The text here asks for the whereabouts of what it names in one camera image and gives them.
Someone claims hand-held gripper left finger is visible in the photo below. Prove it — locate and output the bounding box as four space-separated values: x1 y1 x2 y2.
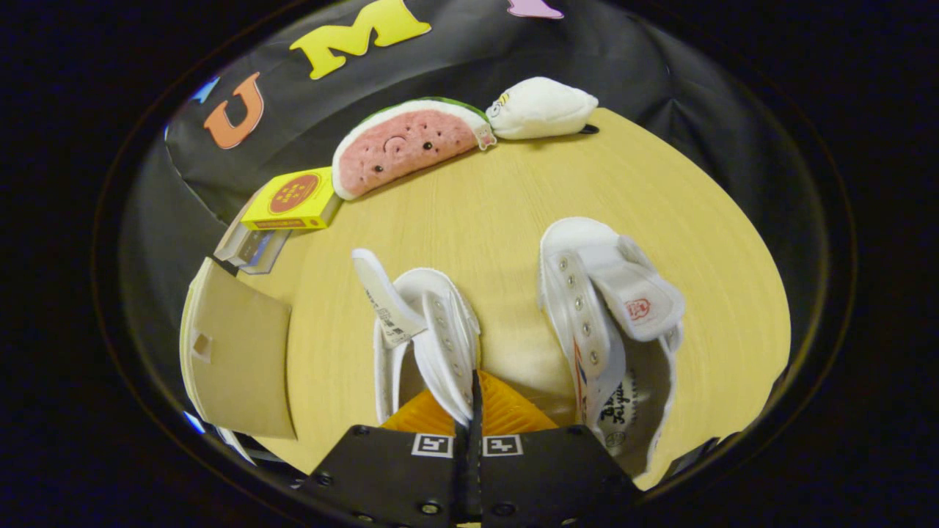
297 370 474 528

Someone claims yellow book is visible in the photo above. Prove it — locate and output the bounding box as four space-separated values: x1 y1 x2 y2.
241 166 343 232

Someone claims blue book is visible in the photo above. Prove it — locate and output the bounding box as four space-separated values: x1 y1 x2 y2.
238 230 291 276

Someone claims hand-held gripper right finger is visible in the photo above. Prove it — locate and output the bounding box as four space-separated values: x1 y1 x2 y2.
473 370 643 528

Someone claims white plush toy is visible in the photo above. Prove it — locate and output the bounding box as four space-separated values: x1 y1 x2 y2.
486 76 599 141

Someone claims beige storage box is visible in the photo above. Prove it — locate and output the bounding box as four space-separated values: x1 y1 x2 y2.
180 257 298 441

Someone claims white shoe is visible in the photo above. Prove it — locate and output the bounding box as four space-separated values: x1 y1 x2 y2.
538 216 687 477
351 248 483 428

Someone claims watermelon slice plush toy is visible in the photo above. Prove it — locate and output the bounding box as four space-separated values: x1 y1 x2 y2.
332 97 498 202

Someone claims black backdrop cloth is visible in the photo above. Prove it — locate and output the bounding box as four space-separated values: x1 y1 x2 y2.
121 0 826 411

